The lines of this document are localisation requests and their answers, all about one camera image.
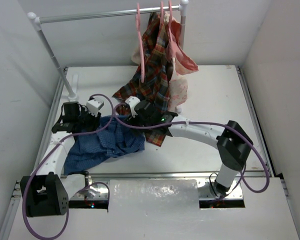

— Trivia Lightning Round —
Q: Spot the pink plastic hanger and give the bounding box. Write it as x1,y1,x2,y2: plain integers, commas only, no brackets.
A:
135,3,145,83

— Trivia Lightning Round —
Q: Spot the white foam front panel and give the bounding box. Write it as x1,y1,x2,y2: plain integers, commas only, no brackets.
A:
7,177,300,240

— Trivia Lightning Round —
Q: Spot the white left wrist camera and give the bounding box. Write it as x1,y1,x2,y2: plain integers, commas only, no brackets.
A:
86,98,104,116

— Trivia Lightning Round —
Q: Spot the cream pink floral shirt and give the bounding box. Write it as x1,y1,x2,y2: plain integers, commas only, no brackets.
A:
131,11,199,113

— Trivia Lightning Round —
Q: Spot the red plaid shirt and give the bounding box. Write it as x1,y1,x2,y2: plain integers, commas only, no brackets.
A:
111,11,171,148

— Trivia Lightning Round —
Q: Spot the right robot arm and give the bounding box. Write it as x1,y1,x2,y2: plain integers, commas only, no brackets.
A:
125,96,253,199

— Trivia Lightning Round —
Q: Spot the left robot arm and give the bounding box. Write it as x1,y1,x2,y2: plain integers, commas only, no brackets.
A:
20,97,104,218

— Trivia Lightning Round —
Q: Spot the pink hanger with floral shirt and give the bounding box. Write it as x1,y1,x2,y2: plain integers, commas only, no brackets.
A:
166,0,183,62

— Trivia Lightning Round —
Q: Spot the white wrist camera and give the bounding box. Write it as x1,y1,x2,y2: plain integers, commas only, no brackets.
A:
124,96,141,118
86,98,104,116

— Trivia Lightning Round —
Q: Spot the blue checked shirt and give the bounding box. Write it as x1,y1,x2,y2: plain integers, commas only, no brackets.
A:
63,118,145,175

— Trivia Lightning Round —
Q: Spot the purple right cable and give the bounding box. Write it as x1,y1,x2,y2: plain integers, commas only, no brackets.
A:
113,102,270,202

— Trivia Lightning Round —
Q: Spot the white metal clothes rack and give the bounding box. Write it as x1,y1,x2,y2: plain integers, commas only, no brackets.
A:
27,0,189,101

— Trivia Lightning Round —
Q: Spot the pink hanger with plaid shirt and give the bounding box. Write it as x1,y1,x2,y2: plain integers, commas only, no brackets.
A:
158,1,165,35

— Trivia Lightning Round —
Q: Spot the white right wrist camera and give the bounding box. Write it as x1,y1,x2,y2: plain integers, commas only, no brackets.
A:
124,96,141,118

